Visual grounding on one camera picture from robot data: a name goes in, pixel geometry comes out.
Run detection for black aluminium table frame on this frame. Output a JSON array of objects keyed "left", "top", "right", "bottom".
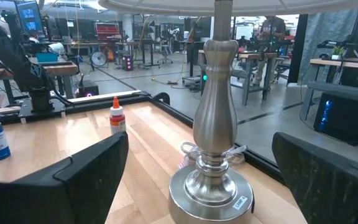
[{"left": 0, "top": 91, "right": 287, "bottom": 184}]

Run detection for wooden workbench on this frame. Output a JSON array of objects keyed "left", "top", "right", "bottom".
[
  {"left": 300, "top": 57, "right": 358, "bottom": 121},
  {"left": 0, "top": 57, "right": 79, "bottom": 105},
  {"left": 197, "top": 49, "right": 279, "bottom": 106}
]

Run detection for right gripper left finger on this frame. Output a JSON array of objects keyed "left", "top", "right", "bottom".
[{"left": 0, "top": 131, "right": 130, "bottom": 224}]

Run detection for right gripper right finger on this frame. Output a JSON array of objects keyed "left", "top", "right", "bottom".
[{"left": 271, "top": 131, "right": 358, "bottom": 224}]

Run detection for red tool chest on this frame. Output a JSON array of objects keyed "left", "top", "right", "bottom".
[{"left": 94, "top": 22, "right": 121, "bottom": 41}]

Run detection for large orange food coloring bottle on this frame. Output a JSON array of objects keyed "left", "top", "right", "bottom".
[{"left": 109, "top": 96, "right": 127, "bottom": 135}]

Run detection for monitor with blue screen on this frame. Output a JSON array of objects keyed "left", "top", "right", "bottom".
[{"left": 14, "top": 0, "right": 45, "bottom": 37}]

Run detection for small green potted plant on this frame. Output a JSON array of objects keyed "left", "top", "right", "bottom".
[{"left": 331, "top": 45, "right": 346, "bottom": 60}]

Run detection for round floor fan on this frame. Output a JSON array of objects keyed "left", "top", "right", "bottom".
[{"left": 89, "top": 50, "right": 108, "bottom": 68}]

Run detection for red white cord tag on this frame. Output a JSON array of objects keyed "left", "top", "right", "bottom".
[{"left": 178, "top": 155, "right": 193, "bottom": 170}]

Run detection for black pillar panel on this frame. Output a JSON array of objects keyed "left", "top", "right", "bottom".
[{"left": 287, "top": 14, "right": 309, "bottom": 85}]

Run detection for black computer tower blue lights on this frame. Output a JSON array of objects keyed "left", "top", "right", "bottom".
[{"left": 313, "top": 91, "right": 358, "bottom": 146}]

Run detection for grey curtain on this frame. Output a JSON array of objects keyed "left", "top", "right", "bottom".
[{"left": 300, "top": 7, "right": 358, "bottom": 91}]

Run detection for office chair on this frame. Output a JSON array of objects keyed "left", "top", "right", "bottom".
[{"left": 160, "top": 40, "right": 174, "bottom": 65}]

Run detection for clear lamp power cord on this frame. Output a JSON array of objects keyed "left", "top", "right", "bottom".
[{"left": 180, "top": 141, "right": 247, "bottom": 166}]

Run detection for silver table lamp white shade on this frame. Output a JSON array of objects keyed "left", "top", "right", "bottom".
[{"left": 98, "top": 0, "right": 358, "bottom": 224}]

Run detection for teal storage box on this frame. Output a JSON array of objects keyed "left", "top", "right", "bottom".
[{"left": 35, "top": 52, "right": 59, "bottom": 63}]

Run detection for person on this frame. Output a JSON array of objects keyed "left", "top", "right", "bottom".
[{"left": 253, "top": 15, "right": 287, "bottom": 86}]

